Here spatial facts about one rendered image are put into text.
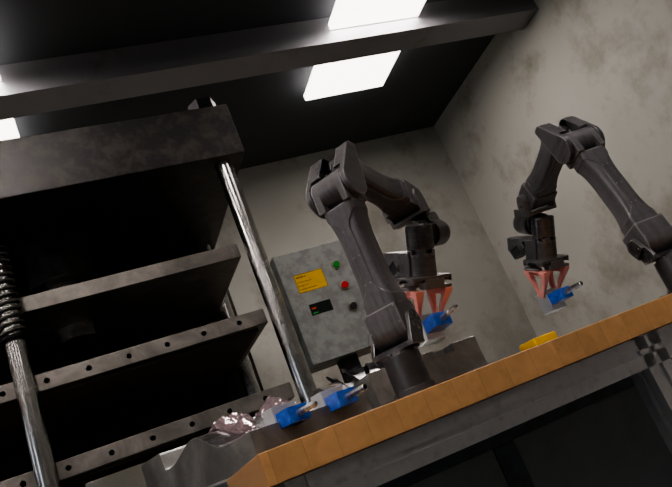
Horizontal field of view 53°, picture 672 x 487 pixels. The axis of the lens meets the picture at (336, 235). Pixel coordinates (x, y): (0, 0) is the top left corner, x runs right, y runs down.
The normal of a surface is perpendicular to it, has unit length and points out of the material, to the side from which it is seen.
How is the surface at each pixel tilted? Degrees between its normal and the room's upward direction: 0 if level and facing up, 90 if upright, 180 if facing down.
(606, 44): 90
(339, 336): 90
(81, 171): 90
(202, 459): 90
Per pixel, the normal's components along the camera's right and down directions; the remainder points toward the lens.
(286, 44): 0.24, -0.40
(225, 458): -0.77, 0.10
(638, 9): -0.90, 0.25
